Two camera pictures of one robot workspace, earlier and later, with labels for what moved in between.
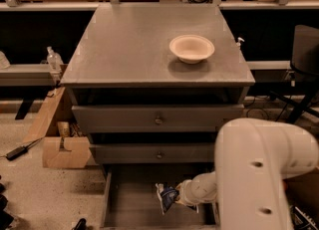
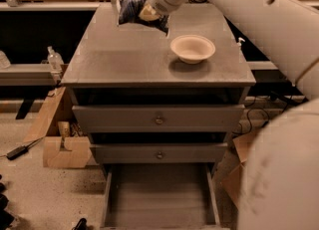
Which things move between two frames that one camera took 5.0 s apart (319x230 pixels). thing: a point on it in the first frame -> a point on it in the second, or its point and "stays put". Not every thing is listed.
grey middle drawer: [156, 152] stays put
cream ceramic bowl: [191, 49] stays put
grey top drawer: [155, 118] stays put
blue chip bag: [166, 196] -> [130, 6]
